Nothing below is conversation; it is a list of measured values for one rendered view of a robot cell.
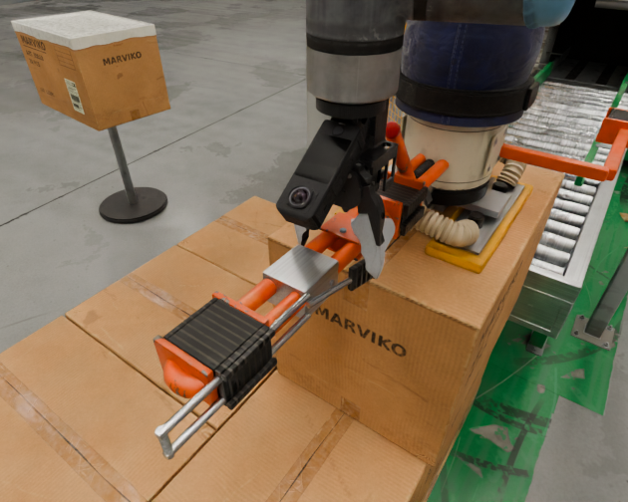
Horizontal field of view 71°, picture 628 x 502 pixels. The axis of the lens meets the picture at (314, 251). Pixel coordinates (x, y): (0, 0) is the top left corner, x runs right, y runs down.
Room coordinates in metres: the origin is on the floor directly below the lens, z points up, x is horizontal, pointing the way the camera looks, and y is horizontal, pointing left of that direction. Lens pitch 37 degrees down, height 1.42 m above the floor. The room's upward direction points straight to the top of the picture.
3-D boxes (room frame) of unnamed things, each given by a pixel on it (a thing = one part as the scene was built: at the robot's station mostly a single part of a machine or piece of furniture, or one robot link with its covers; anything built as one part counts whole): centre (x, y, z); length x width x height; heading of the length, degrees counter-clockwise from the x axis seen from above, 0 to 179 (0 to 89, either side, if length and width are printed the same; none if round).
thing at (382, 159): (0.45, -0.04, 1.22); 0.09 x 0.08 x 0.12; 145
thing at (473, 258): (0.72, -0.33, 0.97); 0.34 x 0.10 x 0.05; 145
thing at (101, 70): (2.32, 1.11, 0.82); 0.60 x 0.40 x 0.40; 50
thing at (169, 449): (0.30, 0.02, 1.08); 0.31 x 0.03 x 0.05; 145
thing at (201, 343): (0.29, 0.10, 1.08); 0.08 x 0.07 x 0.05; 145
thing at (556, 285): (1.11, -0.46, 0.58); 0.70 x 0.03 x 0.06; 55
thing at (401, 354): (0.79, -0.25, 0.75); 0.60 x 0.40 x 0.40; 145
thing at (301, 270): (0.40, 0.01, 1.07); 0.07 x 0.07 x 0.04; 55
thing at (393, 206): (0.57, -0.11, 1.08); 0.10 x 0.08 x 0.06; 55
